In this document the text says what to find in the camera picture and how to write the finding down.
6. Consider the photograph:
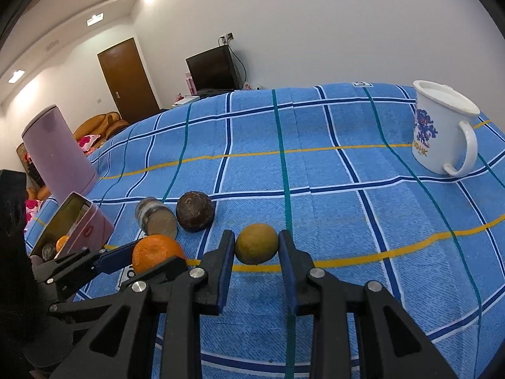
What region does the dark brown round fruit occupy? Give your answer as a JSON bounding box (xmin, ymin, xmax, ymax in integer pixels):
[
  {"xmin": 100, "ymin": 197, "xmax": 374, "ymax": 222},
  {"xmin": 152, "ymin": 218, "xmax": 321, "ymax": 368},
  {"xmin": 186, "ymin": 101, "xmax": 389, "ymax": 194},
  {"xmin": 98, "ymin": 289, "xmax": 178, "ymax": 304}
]
[{"xmin": 175, "ymin": 191, "xmax": 216, "ymax": 233}]

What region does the pink kettle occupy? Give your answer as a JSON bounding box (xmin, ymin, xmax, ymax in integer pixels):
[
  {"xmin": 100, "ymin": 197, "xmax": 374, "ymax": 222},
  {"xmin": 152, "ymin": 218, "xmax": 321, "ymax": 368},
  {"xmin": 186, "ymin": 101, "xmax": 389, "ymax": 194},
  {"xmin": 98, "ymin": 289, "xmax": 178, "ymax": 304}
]
[{"xmin": 21, "ymin": 105, "xmax": 99, "ymax": 202}]

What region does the black power cable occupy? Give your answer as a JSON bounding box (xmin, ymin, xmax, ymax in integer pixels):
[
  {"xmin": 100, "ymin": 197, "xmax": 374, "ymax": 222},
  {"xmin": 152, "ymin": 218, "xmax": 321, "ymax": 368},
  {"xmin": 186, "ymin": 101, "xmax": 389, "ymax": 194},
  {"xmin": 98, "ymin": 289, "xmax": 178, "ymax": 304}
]
[{"xmin": 229, "ymin": 45, "xmax": 249, "ymax": 89}]

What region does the black television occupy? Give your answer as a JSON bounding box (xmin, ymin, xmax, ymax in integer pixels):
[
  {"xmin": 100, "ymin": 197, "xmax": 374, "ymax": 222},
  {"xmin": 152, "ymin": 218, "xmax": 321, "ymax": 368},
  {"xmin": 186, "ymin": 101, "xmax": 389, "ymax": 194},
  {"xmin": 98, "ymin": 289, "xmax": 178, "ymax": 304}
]
[{"xmin": 185, "ymin": 45, "xmax": 242, "ymax": 91}]

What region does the blue plaid tablecloth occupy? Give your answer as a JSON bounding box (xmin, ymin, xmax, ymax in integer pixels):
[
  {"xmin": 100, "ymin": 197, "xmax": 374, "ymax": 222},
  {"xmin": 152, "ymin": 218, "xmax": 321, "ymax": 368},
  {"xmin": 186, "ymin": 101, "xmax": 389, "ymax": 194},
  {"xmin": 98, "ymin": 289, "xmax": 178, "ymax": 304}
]
[{"xmin": 24, "ymin": 83, "xmax": 505, "ymax": 379}]

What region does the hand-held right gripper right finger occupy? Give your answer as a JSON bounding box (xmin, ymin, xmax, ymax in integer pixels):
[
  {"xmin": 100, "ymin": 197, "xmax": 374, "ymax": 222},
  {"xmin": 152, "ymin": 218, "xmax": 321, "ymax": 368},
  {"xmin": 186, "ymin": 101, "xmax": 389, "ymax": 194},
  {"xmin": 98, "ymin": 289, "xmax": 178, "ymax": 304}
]
[{"xmin": 278, "ymin": 229, "xmax": 458, "ymax": 379}]

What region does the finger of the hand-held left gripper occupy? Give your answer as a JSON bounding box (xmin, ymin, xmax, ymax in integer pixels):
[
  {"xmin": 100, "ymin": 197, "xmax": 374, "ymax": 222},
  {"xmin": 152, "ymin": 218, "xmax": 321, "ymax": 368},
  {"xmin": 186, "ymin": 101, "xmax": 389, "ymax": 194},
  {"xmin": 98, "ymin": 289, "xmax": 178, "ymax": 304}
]
[
  {"xmin": 31, "ymin": 244, "xmax": 139, "ymax": 297},
  {"xmin": 118, "ymin": 256, "xmax": 190, "ymax": 287}
]

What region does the brown wooden door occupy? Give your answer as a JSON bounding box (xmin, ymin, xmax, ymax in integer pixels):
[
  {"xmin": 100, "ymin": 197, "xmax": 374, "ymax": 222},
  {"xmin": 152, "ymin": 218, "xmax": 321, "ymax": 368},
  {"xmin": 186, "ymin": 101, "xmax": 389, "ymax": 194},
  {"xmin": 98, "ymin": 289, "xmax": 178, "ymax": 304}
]
[{"xmin": 97, "ymin": 37, "xmax": 160, "ymax": 124}]

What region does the white television stand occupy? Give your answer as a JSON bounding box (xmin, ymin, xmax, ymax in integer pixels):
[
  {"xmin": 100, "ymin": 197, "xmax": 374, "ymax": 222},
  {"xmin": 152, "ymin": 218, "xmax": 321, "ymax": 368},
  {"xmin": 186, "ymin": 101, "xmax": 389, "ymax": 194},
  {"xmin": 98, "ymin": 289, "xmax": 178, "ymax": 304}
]
[{"xmin": 171, "ymin": 87, "xmax": 245, "ymax": 110}]

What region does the yellow green citrus fruit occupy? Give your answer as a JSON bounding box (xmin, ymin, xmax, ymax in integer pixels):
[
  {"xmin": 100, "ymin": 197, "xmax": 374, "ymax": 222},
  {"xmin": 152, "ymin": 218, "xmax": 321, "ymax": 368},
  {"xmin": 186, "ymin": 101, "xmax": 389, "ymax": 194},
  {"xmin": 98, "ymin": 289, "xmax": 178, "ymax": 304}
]
[{"xmin": 235, "ymin": 223, "xmax": 279, "ymax": 265}]

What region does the brown sofa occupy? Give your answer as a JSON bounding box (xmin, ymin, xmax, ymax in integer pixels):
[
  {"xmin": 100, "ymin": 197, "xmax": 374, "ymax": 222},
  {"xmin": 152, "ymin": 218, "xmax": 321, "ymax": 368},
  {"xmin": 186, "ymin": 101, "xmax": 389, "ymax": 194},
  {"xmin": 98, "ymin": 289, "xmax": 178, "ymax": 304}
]
[{"xmin": 73, "ymin": 111, "xmax": 131, "ymax": 143}]

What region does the white printed mug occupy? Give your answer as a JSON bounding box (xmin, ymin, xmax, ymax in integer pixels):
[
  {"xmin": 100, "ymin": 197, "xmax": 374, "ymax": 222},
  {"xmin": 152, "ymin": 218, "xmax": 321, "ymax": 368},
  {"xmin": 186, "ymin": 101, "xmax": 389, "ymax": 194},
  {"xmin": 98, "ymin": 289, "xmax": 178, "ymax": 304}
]
[{"xmin": 410, "ymin": 80, "xmax": 481, "ymax": 177}]

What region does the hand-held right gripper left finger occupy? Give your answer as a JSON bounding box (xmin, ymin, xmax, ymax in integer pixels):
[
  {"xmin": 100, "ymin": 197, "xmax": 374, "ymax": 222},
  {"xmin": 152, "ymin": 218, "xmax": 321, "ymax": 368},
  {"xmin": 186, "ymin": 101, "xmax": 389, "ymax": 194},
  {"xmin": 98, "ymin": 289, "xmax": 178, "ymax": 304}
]
[{"xmin": 49, "ymin": 229, "xmax": 236, "ymax": 379}]

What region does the large orange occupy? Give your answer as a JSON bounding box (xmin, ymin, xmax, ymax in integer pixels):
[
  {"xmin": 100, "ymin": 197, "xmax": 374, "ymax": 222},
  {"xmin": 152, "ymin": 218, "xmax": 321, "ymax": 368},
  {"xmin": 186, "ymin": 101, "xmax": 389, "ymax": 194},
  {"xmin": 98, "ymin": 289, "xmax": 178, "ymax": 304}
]
[{"xmin": 132, "ymin": 234, "xmax": 188, "ymax": 275}]

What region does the pink and gold tin box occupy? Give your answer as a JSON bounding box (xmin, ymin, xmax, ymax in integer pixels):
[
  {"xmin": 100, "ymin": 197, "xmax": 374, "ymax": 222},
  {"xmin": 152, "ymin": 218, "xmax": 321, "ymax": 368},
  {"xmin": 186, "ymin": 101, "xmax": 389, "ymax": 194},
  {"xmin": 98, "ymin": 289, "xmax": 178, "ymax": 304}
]
[{"xmin": 26, "ymin": 191, "xmax": 115, "ymax": 261}]

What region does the pink floral cushion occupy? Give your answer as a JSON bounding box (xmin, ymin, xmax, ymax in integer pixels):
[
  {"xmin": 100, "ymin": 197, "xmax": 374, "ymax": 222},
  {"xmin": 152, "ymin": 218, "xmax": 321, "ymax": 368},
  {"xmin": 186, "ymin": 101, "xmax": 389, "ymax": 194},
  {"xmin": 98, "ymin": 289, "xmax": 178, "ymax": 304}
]
[{"xmin": 77, "ymin": 134, "xmax": 101, "ymax": 153}]

